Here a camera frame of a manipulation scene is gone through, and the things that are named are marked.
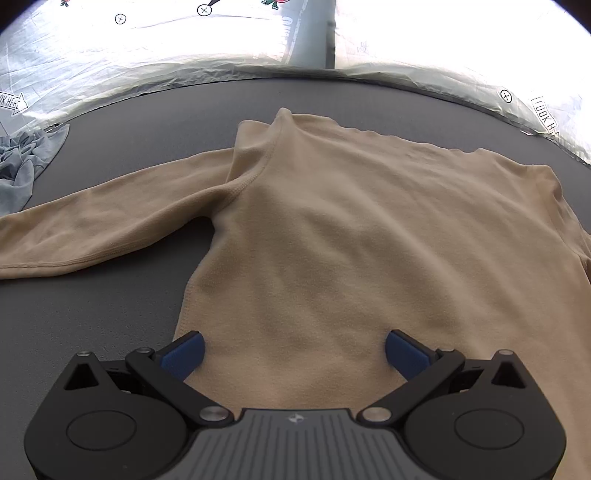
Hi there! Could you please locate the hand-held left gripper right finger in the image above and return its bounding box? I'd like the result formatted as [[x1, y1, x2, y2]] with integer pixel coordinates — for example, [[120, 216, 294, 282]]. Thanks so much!
[[358, 329, 530, 425]]

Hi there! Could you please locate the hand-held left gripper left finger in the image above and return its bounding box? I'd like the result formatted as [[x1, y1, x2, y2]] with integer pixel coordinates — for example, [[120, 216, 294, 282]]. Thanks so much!
[[60, 330, 234, 425]]

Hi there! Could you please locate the beige long-sleeve shirt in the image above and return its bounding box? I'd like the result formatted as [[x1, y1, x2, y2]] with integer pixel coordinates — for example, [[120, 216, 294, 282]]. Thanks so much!
[[0, 107, 591, 411]]

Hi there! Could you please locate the grey-blue crumpled cloth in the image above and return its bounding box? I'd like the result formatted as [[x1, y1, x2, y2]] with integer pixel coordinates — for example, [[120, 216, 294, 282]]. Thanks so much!
[[0, 124, 71, 217]]

